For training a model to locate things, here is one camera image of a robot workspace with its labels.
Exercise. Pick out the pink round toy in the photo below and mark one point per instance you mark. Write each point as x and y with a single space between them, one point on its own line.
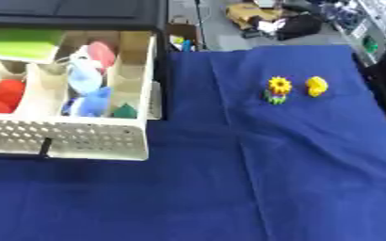
102 53

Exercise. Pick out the sunflower toy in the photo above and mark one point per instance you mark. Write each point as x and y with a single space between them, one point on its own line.
279 89

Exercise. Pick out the red toy fruit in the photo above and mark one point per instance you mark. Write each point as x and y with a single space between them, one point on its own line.
1 95

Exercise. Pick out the pale compartment drawer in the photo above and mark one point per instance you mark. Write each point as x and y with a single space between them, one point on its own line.
81 138

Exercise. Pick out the green cone toy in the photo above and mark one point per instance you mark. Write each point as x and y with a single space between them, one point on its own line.
125 111

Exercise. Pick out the tan cardboard box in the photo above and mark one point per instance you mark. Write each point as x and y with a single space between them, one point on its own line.
248 12

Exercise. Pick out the green and white book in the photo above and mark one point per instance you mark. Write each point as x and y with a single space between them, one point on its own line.
20 44

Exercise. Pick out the blue and white soft toy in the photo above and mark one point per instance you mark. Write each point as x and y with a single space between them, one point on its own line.
89 91

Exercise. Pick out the yellow toy duck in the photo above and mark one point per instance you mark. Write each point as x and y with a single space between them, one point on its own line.
316 86

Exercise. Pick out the black bag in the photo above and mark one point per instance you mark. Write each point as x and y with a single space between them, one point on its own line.
298 26

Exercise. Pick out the grey equipment rack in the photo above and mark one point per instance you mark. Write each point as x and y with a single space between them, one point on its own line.
361 25

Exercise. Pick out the black cabinet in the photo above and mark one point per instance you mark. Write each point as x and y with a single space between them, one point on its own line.
75 12

